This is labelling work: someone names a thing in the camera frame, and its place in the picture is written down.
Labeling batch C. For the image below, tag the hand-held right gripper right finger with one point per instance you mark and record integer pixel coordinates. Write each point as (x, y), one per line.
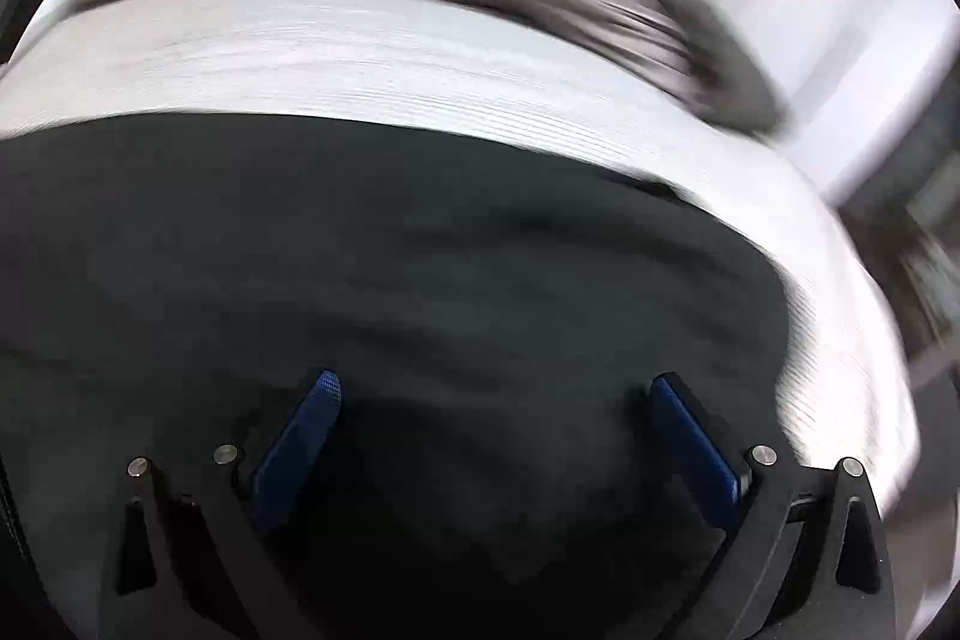
(694, 449)

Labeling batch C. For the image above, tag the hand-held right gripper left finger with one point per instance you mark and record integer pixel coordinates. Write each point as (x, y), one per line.
(296, 445)

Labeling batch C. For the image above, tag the black pants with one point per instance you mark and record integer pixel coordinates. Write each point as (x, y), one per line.
(375, 280)

